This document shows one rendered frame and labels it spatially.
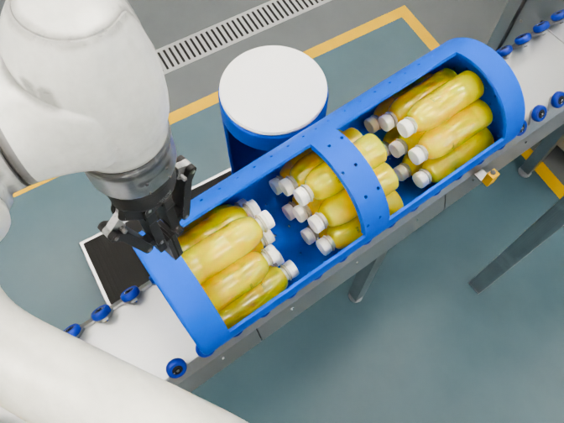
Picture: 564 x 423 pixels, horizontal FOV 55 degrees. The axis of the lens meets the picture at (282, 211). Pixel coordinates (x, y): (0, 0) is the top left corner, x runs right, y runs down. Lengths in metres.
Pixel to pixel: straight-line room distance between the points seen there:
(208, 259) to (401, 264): 1.41
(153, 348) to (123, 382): 0.96
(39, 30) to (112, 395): 0.23
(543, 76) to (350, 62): 1.29
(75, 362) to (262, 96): 1.12
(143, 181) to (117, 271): 1.72
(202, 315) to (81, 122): 0.66
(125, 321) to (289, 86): 0.70
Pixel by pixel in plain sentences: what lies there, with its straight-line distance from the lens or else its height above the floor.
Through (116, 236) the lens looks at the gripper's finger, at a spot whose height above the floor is 1.63.
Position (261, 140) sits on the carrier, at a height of 1.01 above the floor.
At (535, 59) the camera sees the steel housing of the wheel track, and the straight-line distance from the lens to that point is 1.78.
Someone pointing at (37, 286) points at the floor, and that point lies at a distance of 2.48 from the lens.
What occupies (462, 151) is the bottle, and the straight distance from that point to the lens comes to 1.33.
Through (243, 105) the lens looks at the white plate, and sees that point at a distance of 1.39.
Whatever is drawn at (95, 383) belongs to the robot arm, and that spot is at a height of 1.85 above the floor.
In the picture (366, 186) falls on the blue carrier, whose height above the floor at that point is 1.21.
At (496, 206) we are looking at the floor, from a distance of 2.57.
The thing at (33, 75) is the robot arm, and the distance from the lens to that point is 0.40.
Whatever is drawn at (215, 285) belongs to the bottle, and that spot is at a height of 1.15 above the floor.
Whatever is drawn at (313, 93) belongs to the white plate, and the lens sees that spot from 1.41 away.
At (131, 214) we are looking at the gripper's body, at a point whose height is 1.64.
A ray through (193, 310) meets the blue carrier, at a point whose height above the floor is 1.20.
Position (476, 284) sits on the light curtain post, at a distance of 2.35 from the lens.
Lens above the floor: 2.17
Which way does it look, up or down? 66 degrees down
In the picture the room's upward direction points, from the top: straight up
